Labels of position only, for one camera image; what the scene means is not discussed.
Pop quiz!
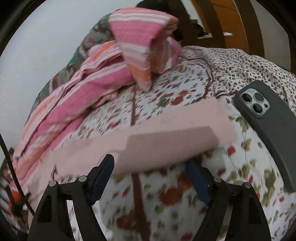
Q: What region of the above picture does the orange wooden door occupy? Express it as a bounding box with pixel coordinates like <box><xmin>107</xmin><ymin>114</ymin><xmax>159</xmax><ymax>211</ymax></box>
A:
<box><xmin>191</xmin><ymin>1</ymin><xmax>248</xmax><ymax>52</ymax></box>

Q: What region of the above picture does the pink knitted sweater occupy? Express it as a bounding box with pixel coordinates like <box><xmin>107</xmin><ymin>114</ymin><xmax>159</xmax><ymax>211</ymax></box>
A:
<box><xmin>25</xmin><ymin>96</ymin><xmax>238</xmax><ymax>209</ymax></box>

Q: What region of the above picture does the black camera cable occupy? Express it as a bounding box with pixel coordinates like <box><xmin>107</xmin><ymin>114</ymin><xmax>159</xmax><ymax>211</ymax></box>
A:
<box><xmin>0</xmin><ymin>133</ymin><xmax>35</xmax><ymax>217</ymax></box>

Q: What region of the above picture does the dark floral patterned blanket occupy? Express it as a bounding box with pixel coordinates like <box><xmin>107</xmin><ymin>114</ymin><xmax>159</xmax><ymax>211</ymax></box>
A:
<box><xmin>29</xmin><ymin>14</ymin><xmax>113</xmax><ymax>115</ymax></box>

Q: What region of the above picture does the thin dark cable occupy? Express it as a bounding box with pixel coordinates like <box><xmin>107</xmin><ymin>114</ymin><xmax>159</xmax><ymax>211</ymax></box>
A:
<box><xmin>129</xmin><ymin>56</ymin><xmax>234</xmax><ymax>127</ymax></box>

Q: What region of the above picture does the floral white bed sheet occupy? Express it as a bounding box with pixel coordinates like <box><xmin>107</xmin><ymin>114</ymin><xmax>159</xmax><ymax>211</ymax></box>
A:
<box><xmin>0</xmin><ymin>45</ymin><xmax>296</xmax><ymax>241</ymax></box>

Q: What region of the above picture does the dark cased smartphone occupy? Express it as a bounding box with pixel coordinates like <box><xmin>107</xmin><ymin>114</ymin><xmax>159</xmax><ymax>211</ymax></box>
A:
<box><xmin>234</xmin><ymin>80</ymin><xmax>295</xmax><ymax>192</ymax></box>

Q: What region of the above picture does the pink striped quilt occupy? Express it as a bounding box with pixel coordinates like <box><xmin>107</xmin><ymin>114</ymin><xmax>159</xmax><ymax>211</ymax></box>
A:
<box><xmin>11</xmin><ymin>6</ymin><xmax>183</xmax><ymax>186</ymax></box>

